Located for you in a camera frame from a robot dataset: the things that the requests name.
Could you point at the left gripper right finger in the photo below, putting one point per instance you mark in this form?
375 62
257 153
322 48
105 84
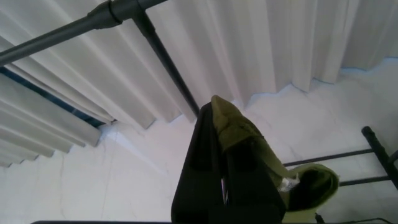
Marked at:
248 186

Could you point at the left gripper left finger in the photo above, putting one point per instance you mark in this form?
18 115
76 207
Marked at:
199 174

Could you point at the green printed sleeveless shirt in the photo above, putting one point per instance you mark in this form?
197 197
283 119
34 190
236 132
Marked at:
233 124

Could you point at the black clothes rack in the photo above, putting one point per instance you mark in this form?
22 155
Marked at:
161 53

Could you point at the window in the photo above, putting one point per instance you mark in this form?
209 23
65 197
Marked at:
46 95

